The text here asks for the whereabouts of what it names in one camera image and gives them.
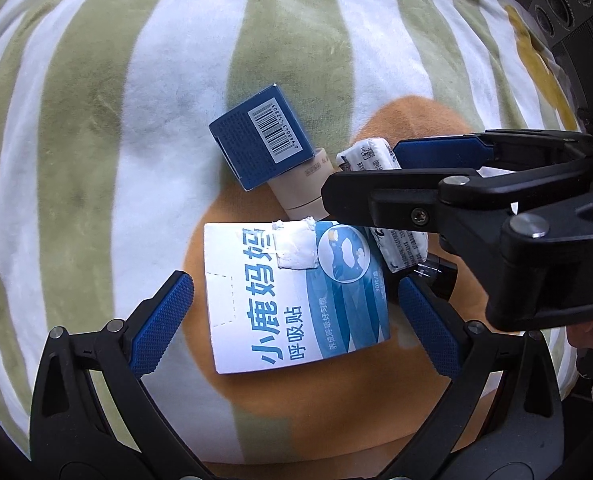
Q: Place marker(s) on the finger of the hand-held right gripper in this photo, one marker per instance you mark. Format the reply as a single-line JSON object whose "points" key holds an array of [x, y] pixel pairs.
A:
{"points": [[441, 152], [376, 200]]}

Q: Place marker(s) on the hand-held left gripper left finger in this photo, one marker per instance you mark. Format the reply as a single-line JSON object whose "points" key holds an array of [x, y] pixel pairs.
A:
{"points": [[162, 324]]}

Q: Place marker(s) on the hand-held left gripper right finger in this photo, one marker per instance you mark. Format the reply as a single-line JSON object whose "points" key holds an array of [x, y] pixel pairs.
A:
{"points": [[429, 330]]}

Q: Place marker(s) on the white packet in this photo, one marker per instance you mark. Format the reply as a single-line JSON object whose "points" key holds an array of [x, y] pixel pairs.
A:
{"points": [[401, 250], [369, 155]]}

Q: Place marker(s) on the white and blue box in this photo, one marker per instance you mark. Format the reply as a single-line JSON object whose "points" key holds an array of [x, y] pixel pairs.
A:
{"points": [[286, 310]]}

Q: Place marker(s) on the person's right hand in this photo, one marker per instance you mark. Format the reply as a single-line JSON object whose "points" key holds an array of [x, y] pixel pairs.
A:
{"points": [[585, 335]]}

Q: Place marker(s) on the small black object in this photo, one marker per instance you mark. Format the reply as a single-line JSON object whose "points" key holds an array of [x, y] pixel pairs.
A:
{"points": [[439, 275]]}

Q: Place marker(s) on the beige cylindrical tube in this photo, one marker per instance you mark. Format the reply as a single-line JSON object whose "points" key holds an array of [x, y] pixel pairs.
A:
{"points": [[301, 185]]}

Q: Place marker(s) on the small blue barcode box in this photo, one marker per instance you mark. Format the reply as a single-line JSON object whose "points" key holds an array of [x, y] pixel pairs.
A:
{"points": [[259, 142]]}

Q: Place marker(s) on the green striped printed blanket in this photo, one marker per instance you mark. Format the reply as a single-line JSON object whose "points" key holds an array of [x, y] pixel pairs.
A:
{"points": [[126, 110]]}

